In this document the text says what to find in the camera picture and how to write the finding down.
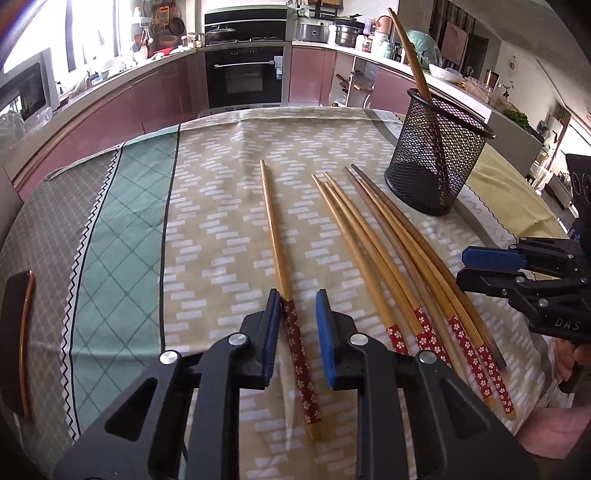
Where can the group of six chopsticks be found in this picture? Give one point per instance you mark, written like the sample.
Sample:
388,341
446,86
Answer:
498,383

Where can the black mesh utensil holder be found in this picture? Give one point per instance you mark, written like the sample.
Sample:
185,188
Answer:
415,175

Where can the black built-in oven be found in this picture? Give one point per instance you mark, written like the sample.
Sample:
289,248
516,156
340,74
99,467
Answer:
244,83

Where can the pink kitchen cabinets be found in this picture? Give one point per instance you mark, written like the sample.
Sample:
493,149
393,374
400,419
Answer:
152,97

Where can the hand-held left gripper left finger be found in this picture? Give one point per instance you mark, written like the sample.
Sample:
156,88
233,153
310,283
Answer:
272,332

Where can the silver microwave oven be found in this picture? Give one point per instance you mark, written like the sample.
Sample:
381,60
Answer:
27,92

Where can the pink kettle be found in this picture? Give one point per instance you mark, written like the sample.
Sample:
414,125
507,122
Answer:
384,25

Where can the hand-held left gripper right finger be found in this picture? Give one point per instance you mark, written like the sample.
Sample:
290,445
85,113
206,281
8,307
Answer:
323,332

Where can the black range hood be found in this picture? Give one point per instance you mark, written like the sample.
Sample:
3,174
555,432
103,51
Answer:
249,18

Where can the black wok with lid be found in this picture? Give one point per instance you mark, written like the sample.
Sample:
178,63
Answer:
220,34

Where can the person's right forearm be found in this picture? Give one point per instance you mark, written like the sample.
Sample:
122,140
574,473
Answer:
554,429

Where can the white bowl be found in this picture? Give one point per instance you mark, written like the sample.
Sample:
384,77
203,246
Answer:
445,73

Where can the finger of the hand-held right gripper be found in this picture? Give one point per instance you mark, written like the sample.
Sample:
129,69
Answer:
494,258
489,281

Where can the yellow cloth zigzag edge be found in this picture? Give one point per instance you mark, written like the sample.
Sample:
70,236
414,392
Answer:
503,184

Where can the person's right hand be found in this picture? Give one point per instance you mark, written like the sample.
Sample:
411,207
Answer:
565,367

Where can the patterned beige green tablecloth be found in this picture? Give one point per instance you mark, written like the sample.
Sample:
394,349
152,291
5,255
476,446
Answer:
129,230

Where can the wooden chopstick red floral end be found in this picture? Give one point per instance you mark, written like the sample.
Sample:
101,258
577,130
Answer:
473,369
299,350
411,50
438,346
369,207
351,249
375,258

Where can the stainless steel pot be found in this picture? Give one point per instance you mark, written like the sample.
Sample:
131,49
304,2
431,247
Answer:
348,36

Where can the copper cup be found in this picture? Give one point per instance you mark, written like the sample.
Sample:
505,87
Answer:
492,79

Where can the green mesh food cover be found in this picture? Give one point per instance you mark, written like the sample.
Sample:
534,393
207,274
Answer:
422,46

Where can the brown wooden chair back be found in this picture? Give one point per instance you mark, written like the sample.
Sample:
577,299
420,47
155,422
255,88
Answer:
16,346

